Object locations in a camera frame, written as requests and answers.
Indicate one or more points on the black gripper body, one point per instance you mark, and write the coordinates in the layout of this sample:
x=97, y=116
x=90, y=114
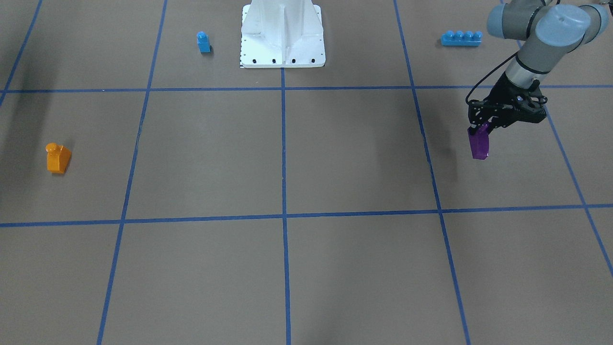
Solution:
x=503, y=90

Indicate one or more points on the orange trapezoid block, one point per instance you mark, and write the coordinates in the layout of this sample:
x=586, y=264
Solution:
x=57, y=158

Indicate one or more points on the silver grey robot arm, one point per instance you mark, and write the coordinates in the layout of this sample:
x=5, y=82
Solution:
x=548, y=32

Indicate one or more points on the long blue stud brick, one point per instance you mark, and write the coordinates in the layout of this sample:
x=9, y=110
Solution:
x=461, y=38

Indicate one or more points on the small blue brick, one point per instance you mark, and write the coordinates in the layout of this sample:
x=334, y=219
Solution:
x=203, y=42

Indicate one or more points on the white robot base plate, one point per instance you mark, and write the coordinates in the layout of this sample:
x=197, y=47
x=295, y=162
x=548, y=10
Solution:
x=282, y=52

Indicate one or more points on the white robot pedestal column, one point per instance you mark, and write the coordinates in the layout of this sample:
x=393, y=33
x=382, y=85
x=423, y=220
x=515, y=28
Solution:
x=282, y=24

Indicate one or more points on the purple trapezoid block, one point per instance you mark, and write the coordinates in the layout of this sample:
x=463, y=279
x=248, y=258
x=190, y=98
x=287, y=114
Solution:
x=479, y=144

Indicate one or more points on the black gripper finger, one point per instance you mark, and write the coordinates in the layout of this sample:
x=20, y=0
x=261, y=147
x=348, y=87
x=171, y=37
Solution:
x=490, y=127
x=473, y=130

